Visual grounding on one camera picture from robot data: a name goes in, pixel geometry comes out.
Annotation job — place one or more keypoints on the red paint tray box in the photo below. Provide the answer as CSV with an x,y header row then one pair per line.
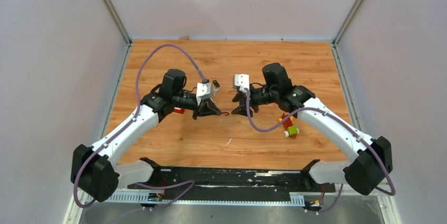
x,y
179,110

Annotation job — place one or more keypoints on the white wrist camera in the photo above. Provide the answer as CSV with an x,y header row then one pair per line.
x,y
241,83
203,92

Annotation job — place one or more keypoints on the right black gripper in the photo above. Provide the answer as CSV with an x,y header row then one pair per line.
x,y
241,98

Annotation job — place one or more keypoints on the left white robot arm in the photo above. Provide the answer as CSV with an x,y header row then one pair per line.
x,y
95,169

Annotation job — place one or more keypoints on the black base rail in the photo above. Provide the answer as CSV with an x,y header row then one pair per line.
x,y
283,180

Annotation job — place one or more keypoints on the colourful toy block car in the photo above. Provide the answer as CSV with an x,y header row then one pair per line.
x,y
290,130

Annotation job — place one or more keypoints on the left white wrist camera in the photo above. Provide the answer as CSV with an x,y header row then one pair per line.
x,y
203,92

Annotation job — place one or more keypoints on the white slotted cable duct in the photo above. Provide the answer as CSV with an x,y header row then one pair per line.
x,y
237,196

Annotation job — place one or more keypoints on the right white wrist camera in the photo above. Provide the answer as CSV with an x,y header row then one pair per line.
x,y
241,83

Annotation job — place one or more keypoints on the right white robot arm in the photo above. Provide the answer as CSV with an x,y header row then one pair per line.
x,y
368,160

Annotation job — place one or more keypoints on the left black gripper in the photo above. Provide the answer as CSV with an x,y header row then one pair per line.
x,y
203,110

